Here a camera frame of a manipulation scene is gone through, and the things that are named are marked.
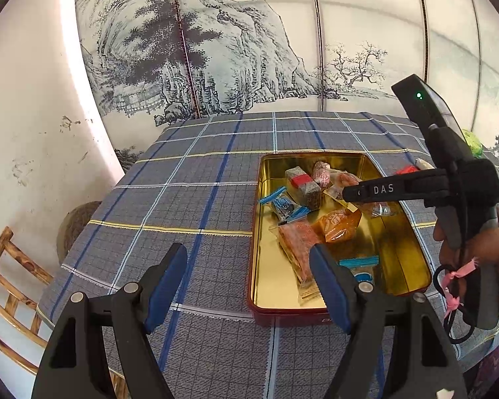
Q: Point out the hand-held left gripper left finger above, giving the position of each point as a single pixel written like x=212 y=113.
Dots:
x=166 y=291

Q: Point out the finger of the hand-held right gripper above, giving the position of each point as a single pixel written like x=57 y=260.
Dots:
x=382 y=189

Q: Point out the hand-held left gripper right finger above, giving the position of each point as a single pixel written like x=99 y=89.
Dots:
x=328 y=286

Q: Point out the blue twist-end candy packet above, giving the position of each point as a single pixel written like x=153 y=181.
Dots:
x=359 y=268
x=285 y=207

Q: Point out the small clear nut brittle packet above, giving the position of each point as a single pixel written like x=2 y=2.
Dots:
x=343 y=181

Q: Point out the long clear nut brittle bar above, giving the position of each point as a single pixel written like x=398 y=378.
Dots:
x=299 y=245

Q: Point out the orange snack packet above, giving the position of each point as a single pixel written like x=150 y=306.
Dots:
x=337 y=224

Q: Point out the red gold-lined tin box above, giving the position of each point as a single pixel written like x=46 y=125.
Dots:
x=395 y=249

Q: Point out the square red-white patterned snack pack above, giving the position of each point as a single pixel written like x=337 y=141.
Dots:
x=322 y=172

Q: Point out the grey block snack red label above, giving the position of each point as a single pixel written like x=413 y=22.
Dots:
x=305 y=191

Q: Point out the long red snack packet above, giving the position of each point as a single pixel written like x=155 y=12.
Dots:
x=405 y=170

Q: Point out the green snack bag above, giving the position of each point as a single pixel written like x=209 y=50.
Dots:
x=473 y=141

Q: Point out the long navy white snack packet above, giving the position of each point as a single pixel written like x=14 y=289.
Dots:
x=424 y=163

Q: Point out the brown round woven object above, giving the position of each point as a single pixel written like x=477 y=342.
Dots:
x=77 y=228

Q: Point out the wooden chair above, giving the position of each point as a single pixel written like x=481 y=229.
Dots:
x=4 y=253

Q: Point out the ink landscape folding screen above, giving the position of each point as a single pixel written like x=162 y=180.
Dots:
x=253 y=50

